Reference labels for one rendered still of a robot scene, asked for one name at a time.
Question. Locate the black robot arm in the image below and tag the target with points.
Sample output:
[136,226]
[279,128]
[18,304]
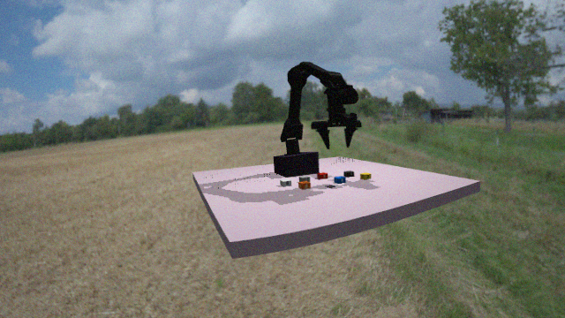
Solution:
[338,92]

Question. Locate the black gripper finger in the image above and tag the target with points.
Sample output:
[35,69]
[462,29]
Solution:
[325,136]
[348,135]

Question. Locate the orange digit block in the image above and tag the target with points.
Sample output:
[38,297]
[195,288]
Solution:
[304,185]

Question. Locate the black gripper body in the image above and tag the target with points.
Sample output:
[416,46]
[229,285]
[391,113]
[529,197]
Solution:
[323,125]

